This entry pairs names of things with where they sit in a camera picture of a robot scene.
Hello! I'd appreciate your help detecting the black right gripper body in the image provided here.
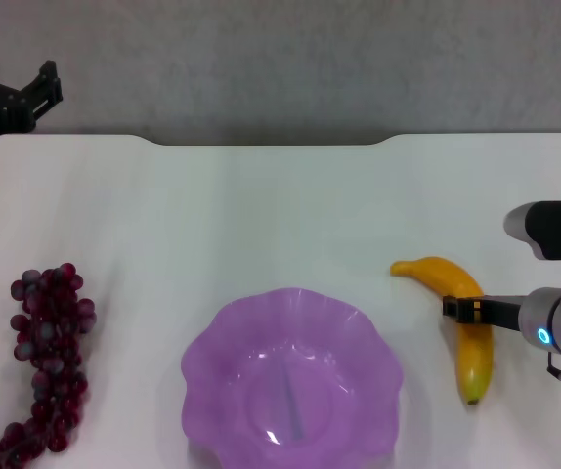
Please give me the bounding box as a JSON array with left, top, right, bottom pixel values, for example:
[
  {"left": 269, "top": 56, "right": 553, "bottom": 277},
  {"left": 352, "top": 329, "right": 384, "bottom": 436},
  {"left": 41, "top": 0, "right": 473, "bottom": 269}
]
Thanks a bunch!
[{"left": 483, "top": 294, "right": 527, "bottom": 330}]

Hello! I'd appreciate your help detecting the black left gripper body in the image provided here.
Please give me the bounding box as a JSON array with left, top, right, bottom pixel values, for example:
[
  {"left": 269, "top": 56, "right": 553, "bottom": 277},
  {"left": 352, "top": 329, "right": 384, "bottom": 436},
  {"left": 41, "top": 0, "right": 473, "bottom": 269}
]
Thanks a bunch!
[{"left": 0, "top": 77, "right": 35, "bottom": 167}]

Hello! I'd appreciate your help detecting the yellow plastic banana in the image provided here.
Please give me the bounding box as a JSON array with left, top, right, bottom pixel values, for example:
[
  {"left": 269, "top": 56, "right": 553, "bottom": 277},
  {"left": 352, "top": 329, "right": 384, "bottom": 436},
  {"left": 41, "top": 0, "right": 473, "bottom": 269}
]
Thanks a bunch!
[{"left": 389, "top": 256, "right": 496, "bottom": 405}]

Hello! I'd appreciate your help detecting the dark red grape bunch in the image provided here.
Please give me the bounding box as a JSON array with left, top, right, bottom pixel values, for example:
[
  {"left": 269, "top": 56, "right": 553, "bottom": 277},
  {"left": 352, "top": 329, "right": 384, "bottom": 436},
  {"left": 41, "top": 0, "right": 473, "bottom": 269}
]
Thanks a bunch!
[{"left": 0, "top": 262, "right": 98, "bottom": 469}]

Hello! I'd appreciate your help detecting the purple wavy plastic plate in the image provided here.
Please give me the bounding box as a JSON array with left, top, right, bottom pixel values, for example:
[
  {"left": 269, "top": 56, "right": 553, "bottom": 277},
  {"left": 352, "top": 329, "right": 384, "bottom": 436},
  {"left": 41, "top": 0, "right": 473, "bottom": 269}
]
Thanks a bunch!
[{"left": 180, "top": 287, "right": 405, "bottom": 469}]

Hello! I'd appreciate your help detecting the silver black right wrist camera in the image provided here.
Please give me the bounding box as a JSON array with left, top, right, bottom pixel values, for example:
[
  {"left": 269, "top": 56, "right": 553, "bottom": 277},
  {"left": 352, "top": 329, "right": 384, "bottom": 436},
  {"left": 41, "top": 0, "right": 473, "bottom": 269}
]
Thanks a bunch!
[{"left": 503, "top": 199, "right": 561, "bottom": 282}]

